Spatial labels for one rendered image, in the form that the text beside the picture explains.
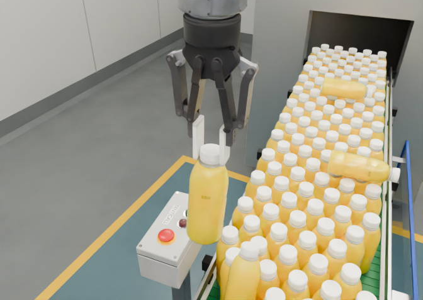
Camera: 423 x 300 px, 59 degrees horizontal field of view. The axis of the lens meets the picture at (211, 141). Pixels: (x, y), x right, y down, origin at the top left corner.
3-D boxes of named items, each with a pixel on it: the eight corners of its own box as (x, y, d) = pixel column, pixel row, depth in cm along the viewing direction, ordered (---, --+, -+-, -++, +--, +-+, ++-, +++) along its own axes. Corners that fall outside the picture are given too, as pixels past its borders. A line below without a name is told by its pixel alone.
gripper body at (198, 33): (169, 14, 47) (173, 82, 52) (233, 22, 44) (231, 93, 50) (194, 0, 53) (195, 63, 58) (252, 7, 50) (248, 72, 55)
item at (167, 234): (155, 241, 84) (155, 237, 83) (163, 229, 86) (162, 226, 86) (170, 245, 83) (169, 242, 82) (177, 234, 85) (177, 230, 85)
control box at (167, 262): (140, 276, 88) (135, 246, 82) (177, 217, 103) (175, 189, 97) (179, 290, 85) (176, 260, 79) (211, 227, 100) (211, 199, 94)
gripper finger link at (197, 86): (204, 60, 51) (194, 56, 51) (190, 126, 57) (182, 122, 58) (214, 50, 54) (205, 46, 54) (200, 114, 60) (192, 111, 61)
